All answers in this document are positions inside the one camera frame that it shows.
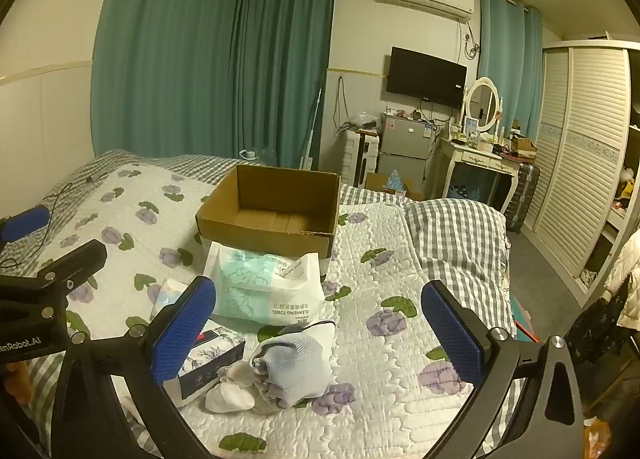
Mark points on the open floor carton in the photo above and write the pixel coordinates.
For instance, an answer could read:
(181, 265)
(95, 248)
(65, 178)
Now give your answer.
(377, 184)

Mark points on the black wall television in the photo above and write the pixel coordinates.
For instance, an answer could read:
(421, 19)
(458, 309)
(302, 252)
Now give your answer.
(425, 76)

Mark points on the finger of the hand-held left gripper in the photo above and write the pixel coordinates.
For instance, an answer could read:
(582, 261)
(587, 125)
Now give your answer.
(75, 261)
(25, 225)

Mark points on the person's left hand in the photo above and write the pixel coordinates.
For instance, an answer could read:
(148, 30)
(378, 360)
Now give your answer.
(17, 381)

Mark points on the small tissue pack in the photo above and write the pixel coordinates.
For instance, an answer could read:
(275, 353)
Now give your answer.
(167, 296)

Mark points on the white oval mirror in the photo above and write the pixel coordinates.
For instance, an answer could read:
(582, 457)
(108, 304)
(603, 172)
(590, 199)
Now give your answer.
(482, 101)

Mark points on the white floral quilt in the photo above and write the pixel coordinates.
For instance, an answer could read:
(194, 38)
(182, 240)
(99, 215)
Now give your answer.
(380, 259)

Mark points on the white jacket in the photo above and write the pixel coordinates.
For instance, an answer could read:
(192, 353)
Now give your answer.
(627, 279)

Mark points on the grey small fridge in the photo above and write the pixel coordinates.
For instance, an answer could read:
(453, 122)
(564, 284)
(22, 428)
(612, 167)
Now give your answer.
(405, 139)

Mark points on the white mop pole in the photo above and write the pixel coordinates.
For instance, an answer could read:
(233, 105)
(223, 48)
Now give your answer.
(312, 129)

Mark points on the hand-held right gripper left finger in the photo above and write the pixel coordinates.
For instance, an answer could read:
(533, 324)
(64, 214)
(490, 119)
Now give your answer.
(184, 331)

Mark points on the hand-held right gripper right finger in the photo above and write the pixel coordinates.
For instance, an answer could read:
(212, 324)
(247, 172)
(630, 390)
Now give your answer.
(452, 334)

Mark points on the narrow teal curtain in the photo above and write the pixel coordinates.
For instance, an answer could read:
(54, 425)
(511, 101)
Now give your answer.
(510, 64)

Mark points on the brown cardboard box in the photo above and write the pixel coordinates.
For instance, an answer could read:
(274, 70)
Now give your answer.
(280, 194)

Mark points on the white teal towel pack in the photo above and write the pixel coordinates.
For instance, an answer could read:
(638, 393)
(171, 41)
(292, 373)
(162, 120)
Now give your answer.
(260, 284)

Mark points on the white grey sock bundle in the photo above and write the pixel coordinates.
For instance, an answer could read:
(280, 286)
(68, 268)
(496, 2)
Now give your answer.
(300, 359)

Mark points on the white drawer cabinet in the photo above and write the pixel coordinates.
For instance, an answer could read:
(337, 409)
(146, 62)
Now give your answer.
(357, 154)

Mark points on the white dressing table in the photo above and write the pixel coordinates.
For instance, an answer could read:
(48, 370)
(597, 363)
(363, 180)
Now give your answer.
(475, 156)

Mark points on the dark clothes pile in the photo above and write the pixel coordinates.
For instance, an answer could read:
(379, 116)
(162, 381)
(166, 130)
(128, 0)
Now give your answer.
(595, 334)

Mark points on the white slatted wardrobe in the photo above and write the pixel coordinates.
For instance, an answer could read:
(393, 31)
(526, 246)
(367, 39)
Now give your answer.
(585, 139)

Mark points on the large teal curtain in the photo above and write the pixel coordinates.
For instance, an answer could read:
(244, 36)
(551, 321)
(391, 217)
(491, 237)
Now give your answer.
(200, 64)

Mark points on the floral printed box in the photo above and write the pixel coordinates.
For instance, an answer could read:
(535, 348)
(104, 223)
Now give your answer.
(215, 354)

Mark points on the dark suitcase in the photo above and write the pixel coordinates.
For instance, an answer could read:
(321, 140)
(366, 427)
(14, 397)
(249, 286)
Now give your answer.
(522, 194)

